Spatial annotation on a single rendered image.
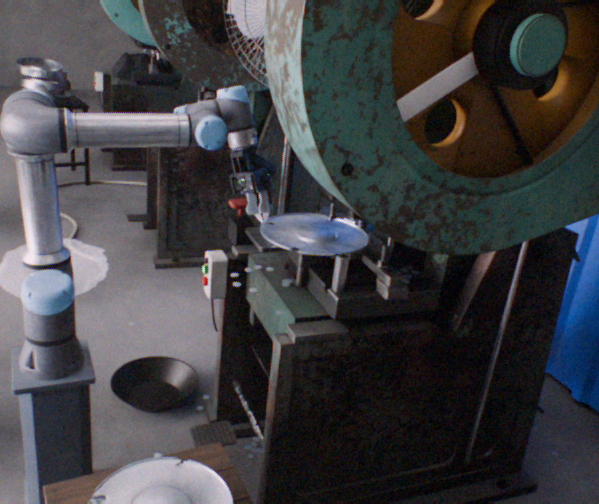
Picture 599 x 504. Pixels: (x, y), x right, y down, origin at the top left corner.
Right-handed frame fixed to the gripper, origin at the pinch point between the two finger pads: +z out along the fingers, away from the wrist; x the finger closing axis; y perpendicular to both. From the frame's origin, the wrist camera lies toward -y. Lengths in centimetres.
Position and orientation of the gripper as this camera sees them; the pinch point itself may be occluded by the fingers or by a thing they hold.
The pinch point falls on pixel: (264, 217)
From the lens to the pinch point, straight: 168.1
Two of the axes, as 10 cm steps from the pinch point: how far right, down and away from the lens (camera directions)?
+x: 9.1, -0.7, -4.1
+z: 2.0, 9.4, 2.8
